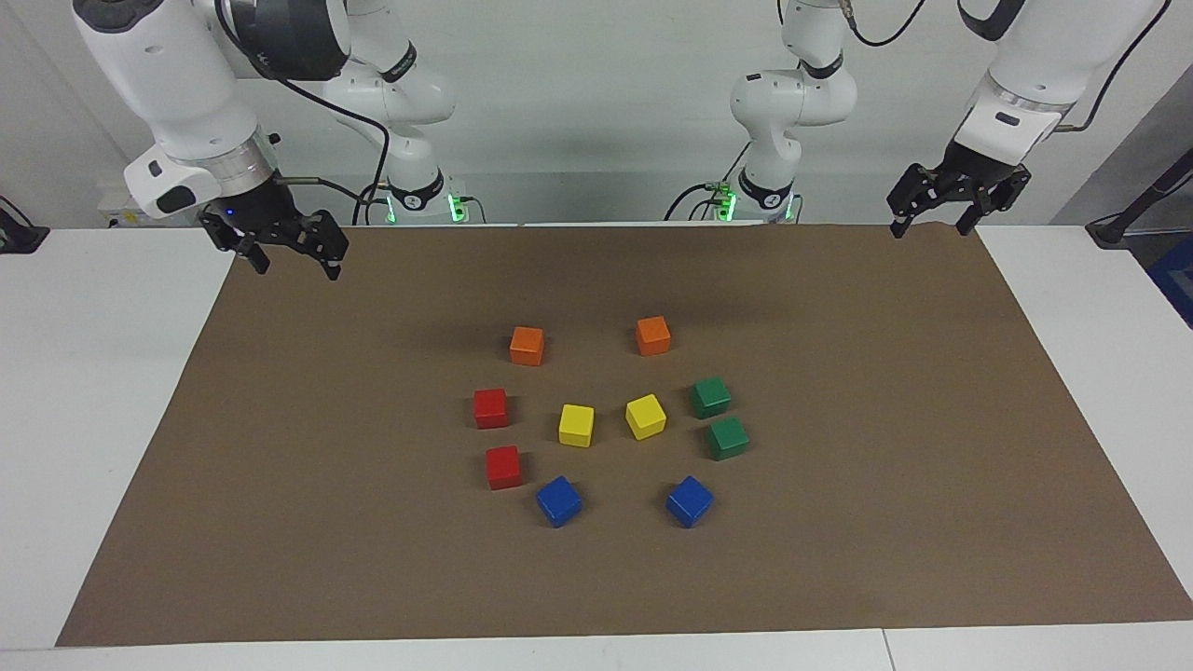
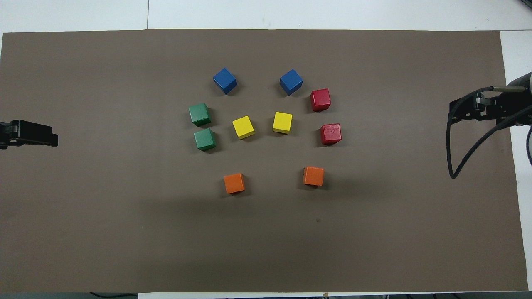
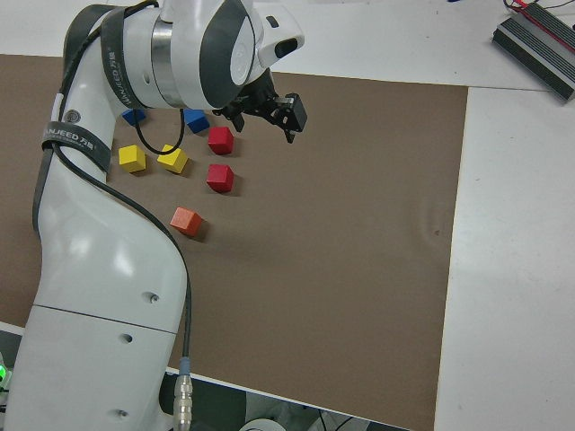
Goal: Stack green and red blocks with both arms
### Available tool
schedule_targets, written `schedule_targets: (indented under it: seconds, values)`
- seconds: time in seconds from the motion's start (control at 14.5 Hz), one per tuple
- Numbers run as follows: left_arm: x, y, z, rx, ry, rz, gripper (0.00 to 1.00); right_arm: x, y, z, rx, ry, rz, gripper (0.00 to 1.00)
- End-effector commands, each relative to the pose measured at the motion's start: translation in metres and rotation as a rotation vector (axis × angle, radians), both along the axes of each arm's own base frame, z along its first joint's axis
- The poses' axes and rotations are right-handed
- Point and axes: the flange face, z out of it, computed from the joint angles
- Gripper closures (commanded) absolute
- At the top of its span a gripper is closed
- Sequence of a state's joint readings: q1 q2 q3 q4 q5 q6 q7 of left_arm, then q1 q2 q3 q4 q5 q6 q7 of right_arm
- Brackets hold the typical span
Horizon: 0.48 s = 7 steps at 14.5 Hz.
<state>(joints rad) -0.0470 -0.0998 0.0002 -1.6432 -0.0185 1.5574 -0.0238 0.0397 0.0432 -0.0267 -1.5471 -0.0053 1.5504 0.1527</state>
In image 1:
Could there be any green wooden cube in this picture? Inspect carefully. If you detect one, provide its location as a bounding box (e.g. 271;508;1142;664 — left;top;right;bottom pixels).
706;417;750;462
690;377;733;419

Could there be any white socket box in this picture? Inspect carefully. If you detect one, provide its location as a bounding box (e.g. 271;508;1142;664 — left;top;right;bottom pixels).
98;182;155;229

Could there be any black stand pole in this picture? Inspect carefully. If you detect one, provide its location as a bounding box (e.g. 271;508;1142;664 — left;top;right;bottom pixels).
1086;149;1193;248

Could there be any blue crate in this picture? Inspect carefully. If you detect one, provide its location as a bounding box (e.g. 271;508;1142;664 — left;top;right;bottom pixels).
1145;233;1193;329

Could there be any yellow wooden cube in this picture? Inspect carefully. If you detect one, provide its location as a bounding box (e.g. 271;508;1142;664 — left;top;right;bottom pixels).
624;393;668;441
557;404;596;448

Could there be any brown table mat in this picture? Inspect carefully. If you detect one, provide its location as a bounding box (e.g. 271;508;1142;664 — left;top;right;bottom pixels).
56;224;1193;648

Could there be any blue wooden cube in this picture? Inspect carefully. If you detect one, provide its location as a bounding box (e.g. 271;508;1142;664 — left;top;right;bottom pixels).
536;475;583;528
665;475;715;529

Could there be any black base cable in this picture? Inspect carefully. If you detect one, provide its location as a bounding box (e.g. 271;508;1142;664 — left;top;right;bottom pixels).
664;140;752;222
352;182;391;226

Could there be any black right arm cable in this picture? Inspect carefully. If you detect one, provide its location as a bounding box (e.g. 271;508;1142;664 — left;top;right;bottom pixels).
214;0;392;226

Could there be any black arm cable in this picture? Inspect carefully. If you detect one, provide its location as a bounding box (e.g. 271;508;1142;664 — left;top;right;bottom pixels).
214;0;392;226
839;0;1173;133

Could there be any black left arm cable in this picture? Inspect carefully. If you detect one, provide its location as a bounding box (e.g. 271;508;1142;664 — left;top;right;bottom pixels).
839;0;1173;133

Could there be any black clamp bracket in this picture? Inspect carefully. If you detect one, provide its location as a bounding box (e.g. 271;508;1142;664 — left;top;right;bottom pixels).
0;196;49;254

